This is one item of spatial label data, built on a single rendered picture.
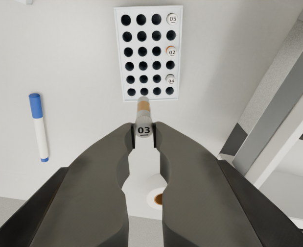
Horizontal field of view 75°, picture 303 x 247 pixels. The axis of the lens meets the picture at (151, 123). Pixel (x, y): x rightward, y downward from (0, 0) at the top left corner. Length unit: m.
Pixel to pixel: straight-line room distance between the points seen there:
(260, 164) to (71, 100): 0.30
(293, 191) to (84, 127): 0.35
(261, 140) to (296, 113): 0.05
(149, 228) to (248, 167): 1.78
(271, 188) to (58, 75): 0.36
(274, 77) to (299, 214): 1.08
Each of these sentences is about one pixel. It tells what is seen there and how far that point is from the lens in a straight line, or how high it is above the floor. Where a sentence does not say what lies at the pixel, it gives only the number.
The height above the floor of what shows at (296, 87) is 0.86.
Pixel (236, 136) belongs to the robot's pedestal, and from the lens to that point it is 1.06.
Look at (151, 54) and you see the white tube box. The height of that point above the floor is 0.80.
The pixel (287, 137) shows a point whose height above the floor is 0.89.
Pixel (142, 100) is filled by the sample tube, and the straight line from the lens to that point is 0.16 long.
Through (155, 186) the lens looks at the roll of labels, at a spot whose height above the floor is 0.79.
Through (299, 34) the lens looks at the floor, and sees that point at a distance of 1.35.
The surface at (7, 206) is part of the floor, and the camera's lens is 2.06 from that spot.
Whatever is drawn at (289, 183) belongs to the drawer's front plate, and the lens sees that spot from 0.39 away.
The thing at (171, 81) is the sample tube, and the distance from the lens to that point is 0.28.
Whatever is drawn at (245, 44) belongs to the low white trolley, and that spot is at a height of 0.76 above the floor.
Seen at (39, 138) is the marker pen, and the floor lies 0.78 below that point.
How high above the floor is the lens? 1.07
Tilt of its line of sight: 60 degrees down
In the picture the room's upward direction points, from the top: 175 degrees clockwise
